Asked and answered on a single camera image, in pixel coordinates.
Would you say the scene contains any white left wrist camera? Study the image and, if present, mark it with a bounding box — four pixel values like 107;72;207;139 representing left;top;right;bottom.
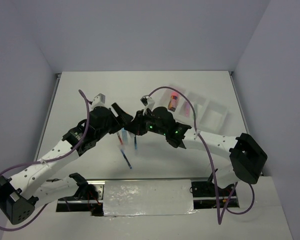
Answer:
89;93;106;110

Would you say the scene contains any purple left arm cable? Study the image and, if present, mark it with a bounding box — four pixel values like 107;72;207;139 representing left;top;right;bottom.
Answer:
0;88;91;231

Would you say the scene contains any pink-capped small bottle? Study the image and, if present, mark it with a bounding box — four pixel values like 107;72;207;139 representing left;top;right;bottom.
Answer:
167;91;179;112

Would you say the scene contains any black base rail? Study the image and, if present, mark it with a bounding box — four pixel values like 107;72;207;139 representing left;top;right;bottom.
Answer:
55;179;239;217

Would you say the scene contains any purple highlighter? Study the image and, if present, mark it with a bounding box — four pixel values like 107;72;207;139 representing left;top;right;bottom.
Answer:
184;101;191;118

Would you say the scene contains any red pen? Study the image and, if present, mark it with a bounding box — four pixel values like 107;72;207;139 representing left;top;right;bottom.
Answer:
116;132;124;146

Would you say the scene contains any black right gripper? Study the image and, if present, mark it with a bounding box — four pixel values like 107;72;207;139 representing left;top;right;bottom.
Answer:
125;108;168;136

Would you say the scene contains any blue pen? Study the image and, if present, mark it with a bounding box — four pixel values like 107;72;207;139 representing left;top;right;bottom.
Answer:
118;145;133;170

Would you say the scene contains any silver foil tape sheet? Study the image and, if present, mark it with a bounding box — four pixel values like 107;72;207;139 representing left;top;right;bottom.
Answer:
103;179;196;217

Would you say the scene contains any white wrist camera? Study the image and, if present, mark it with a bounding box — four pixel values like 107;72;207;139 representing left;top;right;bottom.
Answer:
89;93;106;110
140;95;155;115

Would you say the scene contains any blue highlighter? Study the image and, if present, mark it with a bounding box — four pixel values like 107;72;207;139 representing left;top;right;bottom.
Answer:
121;128;129;145

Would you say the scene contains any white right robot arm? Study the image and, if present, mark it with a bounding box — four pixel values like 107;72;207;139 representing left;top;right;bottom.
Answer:
124;107;268;196

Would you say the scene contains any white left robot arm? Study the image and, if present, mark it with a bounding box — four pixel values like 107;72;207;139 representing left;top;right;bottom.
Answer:
0;103;133;225

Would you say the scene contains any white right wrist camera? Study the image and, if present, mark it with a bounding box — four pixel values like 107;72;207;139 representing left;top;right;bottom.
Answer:
140;95;155;115

